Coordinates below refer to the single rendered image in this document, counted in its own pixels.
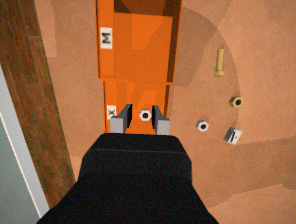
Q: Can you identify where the brass hex nut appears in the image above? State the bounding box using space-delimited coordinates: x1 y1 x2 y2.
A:
229 96 244 108

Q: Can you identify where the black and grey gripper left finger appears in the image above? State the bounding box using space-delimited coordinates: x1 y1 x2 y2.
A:
110 104 132 133

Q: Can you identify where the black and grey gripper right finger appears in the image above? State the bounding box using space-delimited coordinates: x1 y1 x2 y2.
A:
151 105 171 135

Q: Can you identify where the white hex nut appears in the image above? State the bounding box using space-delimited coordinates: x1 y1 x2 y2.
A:
196 120 208 132
139 109 152 121

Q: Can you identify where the tan bolt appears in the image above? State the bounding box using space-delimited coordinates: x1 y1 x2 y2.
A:
213 49 224 77

